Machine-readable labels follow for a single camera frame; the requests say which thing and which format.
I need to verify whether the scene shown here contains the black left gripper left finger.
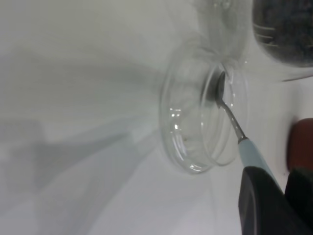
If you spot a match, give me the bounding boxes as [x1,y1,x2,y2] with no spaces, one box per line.
[238,165,313,235]

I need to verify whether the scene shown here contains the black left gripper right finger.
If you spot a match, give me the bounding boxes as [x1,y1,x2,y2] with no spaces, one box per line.
[284,167,313,220]

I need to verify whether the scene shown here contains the red ceramic mug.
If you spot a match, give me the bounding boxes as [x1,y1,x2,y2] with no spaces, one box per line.
[286,117,313,172]

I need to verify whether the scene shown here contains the spoon with light blue handle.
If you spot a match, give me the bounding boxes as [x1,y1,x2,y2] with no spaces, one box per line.
[215,72,272,177]

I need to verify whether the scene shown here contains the clear glass lid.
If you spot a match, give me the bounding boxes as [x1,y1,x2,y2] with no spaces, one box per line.
[158,46,250,175]

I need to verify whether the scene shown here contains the dark coffee beans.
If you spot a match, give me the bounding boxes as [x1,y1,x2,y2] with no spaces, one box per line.
[251,0,313,69]

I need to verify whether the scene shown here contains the clear glass cup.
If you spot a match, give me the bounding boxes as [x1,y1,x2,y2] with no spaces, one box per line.
[190,0,313,83]

